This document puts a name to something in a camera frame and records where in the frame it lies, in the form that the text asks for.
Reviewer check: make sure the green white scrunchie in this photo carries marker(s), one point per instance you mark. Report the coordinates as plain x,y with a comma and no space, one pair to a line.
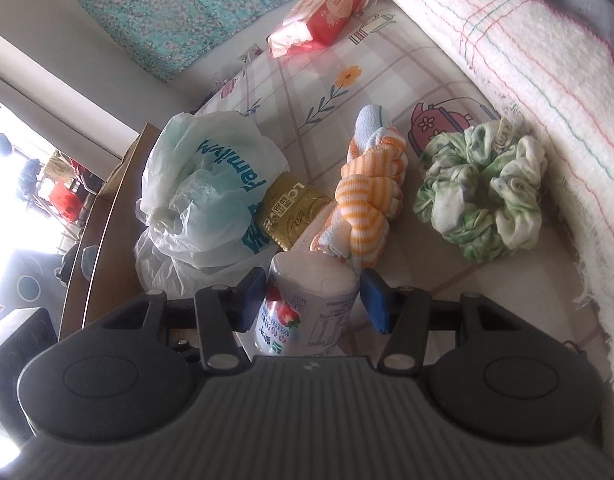
482,190

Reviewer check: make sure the white striped blanket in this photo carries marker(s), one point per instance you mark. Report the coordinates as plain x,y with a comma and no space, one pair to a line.
537,85

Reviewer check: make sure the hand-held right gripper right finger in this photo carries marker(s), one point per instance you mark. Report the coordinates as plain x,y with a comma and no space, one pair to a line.
377,305

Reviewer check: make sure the orange striped towel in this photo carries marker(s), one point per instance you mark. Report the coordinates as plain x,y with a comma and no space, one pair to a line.
367,200

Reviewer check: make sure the brown cardboard box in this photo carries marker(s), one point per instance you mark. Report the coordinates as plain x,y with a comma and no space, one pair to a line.
107,240

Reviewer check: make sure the red plastic bag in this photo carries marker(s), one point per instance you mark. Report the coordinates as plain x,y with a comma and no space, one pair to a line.
64,195

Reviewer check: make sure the gold packet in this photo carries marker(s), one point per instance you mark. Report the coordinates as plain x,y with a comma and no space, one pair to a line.
292,210

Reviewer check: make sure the pink wet wipes pack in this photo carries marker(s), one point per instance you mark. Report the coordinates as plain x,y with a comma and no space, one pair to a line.
317,15

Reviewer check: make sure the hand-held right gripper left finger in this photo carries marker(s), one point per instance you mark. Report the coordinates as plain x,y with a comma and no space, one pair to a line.
249,300

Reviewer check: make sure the teal floral wall cloth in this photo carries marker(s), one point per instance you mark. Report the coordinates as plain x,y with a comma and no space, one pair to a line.
187,5

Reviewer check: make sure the grey cloth with circles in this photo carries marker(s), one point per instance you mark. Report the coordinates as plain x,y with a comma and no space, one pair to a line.
32,275

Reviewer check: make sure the white plastic bag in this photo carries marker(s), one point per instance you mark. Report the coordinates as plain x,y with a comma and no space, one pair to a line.
202,190

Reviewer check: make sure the white strawberry-label bottle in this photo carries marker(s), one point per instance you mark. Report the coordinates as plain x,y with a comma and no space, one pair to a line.
312,290

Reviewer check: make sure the checked floral bed sheet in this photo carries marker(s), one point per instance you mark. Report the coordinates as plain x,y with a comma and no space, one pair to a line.
487,285

